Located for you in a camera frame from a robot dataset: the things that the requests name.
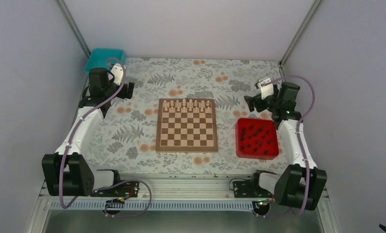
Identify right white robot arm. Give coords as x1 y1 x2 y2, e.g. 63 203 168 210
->
244 79 327 214

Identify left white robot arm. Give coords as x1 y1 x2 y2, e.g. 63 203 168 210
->
42 63 134 197

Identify white chess pieces row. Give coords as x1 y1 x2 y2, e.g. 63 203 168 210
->
159 98 216 113

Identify teal plastic bin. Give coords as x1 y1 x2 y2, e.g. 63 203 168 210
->
84 48 126 75

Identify red plastic tray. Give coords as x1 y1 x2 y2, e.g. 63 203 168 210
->
235 117 279 160

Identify floral patterned table mat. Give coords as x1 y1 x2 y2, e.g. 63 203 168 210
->
85 58 287 175

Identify wooden chessboard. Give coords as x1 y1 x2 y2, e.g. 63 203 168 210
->
156 105 218 153

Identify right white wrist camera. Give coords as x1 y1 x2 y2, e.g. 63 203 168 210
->
255 76 274 100

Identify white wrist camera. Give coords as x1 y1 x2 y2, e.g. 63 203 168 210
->
255 76 274 100
111 63 125 86

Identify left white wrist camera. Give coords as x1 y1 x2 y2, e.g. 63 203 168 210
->
111 63 125 86

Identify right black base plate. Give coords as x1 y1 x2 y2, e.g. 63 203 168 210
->
229 178 274 199

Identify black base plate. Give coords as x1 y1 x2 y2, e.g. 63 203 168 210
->
90 169 139 199
229 178 274 199

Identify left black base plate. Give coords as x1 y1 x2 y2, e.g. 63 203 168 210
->
90 169 139 199

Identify aluminium mounting rail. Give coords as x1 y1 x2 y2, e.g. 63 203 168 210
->
24 175 341 233

